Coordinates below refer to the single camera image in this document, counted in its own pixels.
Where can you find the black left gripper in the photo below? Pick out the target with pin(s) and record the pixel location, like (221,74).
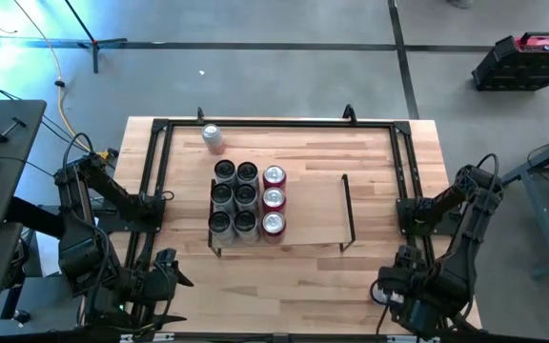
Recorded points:
(155,286)

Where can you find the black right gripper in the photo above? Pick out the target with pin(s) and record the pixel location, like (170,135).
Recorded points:
(405,283)

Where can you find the red cola can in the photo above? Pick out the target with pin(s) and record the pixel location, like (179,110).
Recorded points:
(274,175)
(273,197)
(273,223)

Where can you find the tall white can teal palms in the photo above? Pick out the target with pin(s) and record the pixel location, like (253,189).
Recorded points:
(245,194)

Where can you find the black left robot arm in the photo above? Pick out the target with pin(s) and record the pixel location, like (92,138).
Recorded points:
(79,257)

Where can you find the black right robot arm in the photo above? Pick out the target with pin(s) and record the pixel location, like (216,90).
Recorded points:
(470,267)

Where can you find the wooden shelf black metal legs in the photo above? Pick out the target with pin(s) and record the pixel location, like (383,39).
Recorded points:
(312,214)

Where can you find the black crossbeam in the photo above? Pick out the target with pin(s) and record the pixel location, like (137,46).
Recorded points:
(303,339)

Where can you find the white floor sheet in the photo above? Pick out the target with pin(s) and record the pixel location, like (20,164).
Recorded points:
(48,257)

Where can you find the black caster wheel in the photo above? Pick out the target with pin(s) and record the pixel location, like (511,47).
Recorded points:
(21,316)

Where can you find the black desk foot bar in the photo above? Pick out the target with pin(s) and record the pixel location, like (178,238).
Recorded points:
(36,216)

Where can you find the black and red tool case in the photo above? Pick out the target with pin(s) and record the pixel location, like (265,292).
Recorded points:
(517,71)

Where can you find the black tripod stand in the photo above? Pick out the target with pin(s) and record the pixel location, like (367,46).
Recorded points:
(95,57)

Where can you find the silver metal bracket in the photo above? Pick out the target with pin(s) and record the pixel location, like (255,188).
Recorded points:
(427,339)
(131,338)

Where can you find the small black bracket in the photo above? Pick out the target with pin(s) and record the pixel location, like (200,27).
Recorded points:
(200,114)
(349,113)

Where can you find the black aluminium table frame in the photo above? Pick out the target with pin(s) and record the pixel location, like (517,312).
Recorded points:
(255,123)

